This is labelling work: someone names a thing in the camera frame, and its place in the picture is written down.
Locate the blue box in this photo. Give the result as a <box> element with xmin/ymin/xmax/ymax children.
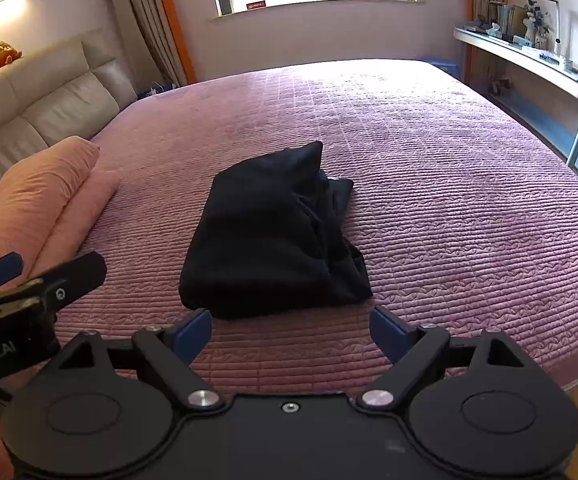
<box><xmin>426</xmin><ymin>57</ymin><xmax>460</xmax><ymax>78</ymax></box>

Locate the row of books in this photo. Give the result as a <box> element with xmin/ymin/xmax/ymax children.
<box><xmin>489</xmin><ymin>1</ymin><xmax>526</xmax><ymax>41</ymax></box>

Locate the white wall shelf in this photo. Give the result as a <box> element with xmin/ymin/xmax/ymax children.
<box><xmin>453</xmin><ymin>27</ymin><xmax>578</xmax><ymax>100</ymax></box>

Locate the beige padded headboard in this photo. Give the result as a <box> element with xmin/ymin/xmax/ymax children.
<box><xmin>0</xmin><ymin>28</ymin><xmax>138</xmax><ymax>228</ymax></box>

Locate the dark navy garment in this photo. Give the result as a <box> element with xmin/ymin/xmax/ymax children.
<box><xmin>179</xmin><ymin>141</ymin><xmax>374</xmax><ymax>320</ymax></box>

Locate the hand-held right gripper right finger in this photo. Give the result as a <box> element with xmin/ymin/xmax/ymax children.
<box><xmin>356</xmin><ymin>306</ymin><xmax>527</xmax><ymax>411</ymax></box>

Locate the pink pillow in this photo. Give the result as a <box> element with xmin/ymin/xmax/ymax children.
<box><xmin>19</xmin><ymin>169</ymin><xmax>121</xmax><ymax>281</ymax></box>
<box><xmin>0</xmin><ymin>136</ymin><xmax>101</xmax><ymax>281</ymax></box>

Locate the orange plush toy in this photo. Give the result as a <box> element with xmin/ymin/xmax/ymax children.
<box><xmin>0</xmin><ymin>40</ymin><xmax>24</xmax><ymax>72</ymax></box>

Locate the pink quilted bedspread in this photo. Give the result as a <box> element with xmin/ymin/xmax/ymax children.
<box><xmin>0</xmin><ymin>58</ymin><xmax>578</xmax><ymax>391</ymax></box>

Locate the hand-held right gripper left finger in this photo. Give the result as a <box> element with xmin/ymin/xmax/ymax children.
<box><xmin>59</xmin><ymin>308</ymin><xmax>224</xmax><ymax>413</ymax></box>

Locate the flower vase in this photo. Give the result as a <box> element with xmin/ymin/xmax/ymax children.
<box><xmin>523</xmin><ymin>0</ymin><xmax>552</xmax><ymax>45</ymax></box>

